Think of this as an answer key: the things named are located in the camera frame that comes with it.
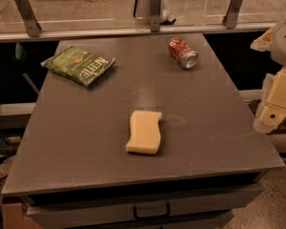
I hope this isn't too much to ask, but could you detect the left metal rail bracket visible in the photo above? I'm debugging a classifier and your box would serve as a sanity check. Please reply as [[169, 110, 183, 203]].
[[14, 0, 42, 37]]

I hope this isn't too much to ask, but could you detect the green Kettle chips bag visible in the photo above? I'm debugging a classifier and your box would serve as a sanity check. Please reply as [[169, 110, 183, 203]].
[[41, 46, 115, 88]]

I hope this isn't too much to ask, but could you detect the right metal rail bracket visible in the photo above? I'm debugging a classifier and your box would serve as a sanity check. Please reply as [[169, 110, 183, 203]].
[[223, 0, 243, 29]]

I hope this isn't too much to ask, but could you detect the red coke can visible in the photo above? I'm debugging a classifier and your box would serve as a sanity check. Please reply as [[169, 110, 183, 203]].
[[168, 37, 198, 70]]

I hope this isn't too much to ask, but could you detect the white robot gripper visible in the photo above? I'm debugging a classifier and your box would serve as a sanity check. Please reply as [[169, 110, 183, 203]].
[[250, 12, 286, 134]]

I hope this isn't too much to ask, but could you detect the horizontal metal rail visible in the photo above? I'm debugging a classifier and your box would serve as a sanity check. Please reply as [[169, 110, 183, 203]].
[[0, 22, 276, 43]]

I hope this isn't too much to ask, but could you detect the grey cabinet drawer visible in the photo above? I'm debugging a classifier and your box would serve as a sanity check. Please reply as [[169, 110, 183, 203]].
[[27, 183, 263, 229]]

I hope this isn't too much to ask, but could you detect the middle metal rail bracket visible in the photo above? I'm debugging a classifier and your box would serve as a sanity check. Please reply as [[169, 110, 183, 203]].
[[150, 0, 161, 32]]

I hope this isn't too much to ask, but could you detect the yellow sponge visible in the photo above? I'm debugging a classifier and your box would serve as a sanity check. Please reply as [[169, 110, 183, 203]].
[[126, 111, 162, 155]]

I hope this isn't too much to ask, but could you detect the metal rail bracket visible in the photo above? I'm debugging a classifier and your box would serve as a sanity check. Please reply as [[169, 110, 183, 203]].
[[223, 0, 243, 29], [150, 0, 161, 32], [14, 0, 42, 37]]

